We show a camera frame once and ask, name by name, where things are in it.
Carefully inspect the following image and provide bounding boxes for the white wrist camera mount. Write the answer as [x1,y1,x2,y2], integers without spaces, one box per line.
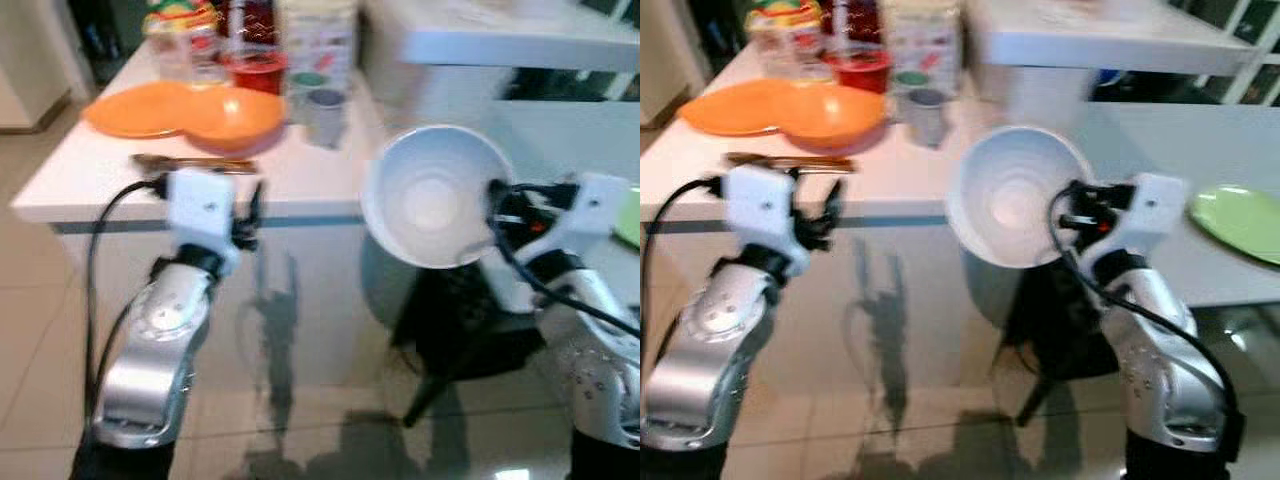
[1108,172,1191,263]
[722,164,803,277]
[544,172,631,263]
[165,168,247,273]

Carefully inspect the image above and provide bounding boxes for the orange plate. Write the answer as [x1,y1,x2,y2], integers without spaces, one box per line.
[82,81,206,140]
[677,79,806,137]

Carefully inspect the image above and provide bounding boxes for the black chair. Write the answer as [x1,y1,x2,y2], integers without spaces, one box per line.
[388,262,547,429]
[1000,266,1103,429]

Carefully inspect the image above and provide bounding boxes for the brown cutlery piece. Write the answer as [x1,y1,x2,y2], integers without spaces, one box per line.
[726,151,857,175]
[131,153,259,177]

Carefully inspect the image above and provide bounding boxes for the white printed carton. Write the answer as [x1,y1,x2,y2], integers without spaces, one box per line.
[279,0,360,98]
[885,0,964,98]

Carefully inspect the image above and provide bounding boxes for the green plate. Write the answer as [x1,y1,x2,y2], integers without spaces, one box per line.
[1189,184,1280,267]
[612,188,641,250]

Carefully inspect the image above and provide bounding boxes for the white framed glass door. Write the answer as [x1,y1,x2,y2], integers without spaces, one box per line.
[1150,0,1280,107]

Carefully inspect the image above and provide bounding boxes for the white cabinet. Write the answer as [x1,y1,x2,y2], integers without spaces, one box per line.
[0,0,85,133]

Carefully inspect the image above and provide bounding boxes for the white bowl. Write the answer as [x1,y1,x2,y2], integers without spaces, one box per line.
[360,124,521,272]
[945,124,1097,272]

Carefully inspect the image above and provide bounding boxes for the red bowl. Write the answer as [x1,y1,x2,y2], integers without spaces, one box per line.
[827,47,894,97]
[221,50,290,97]

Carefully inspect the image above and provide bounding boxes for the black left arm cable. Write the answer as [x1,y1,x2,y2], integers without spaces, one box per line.
[640,176,727,331]
[84,178,169,421]

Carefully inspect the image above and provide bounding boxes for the clear jar with colourful lid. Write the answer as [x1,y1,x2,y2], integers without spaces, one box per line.
[745,0,828,83]
[143,0,227,87]

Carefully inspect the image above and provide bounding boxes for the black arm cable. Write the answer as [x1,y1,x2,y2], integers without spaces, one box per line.
[1048,182,1248,463]
[486,180,641,339]
[84,178,169,421]
[640,176,727,331]

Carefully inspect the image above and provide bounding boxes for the orange bowl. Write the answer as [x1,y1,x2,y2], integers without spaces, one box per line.
[184,87,289,154]
[783,84,890,154]

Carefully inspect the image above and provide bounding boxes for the grey cup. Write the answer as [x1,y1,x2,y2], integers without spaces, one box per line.
[905,88,950,150]
[303,88,347,150]

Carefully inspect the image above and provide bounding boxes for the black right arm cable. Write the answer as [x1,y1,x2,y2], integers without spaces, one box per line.
[486,180,641,339]
[1048,182,1248,463]

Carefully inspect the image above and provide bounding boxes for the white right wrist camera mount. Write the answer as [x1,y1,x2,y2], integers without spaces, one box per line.
[1108,172,1191,263]
[544,172,631,263]

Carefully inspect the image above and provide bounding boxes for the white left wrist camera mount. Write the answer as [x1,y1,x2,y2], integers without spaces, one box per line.
[165,168,247,273]
[722,164,803,277]

